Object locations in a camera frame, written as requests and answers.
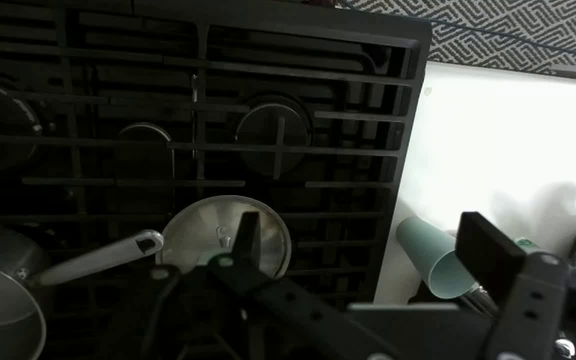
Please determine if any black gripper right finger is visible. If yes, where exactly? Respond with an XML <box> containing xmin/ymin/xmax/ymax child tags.
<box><xmin>455</xmin><ymin>210</ymin><xmax>570</xmax><ymax>360</ymax></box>

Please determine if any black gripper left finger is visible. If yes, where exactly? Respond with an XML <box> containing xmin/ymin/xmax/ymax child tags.
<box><xmin>209</xmin><ymin>210</ymin><xmax>397</xmax><ymax>360</ymax></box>

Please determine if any round steel pot lid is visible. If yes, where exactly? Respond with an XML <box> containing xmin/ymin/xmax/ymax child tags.
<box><xmin>157</xmin><ymin>194</ymin><xmax>295</xmax><ymax>281</ymax></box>

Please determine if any pale blue-green plastic cup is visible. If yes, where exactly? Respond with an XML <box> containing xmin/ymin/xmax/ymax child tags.
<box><xmin>394</xmin><ymin>217</ymin><xmax>480</xmax><ymax>302</ymax></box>

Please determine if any round black stove burner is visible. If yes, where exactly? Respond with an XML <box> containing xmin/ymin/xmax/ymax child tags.
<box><xmin>235</xmin><ymin>92</ymin><xmax>315</xmax><ymax>181</ymax></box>
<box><xmin>0</xmin><ymin>83</ymin><xmax>45</xmax><ymax>177</ymax></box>

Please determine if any small round stove burner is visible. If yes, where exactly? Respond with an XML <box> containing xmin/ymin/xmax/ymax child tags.
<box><xmin>114</xmin><ymin>120</ymin><xmax>177</xmax><ymax>177</ymax></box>

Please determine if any black gas stove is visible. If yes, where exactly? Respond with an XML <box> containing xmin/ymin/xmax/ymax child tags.
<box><xmin>0</xmin><ymin>0</ymin><xmax>435</xmax><ymax>360</ymax></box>

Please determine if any small steel pot with handle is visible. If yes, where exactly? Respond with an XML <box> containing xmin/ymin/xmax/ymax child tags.
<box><xmin>0</xmin><ymin>222</ymin><xmax>166</xmax><ymax>360</ymax></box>

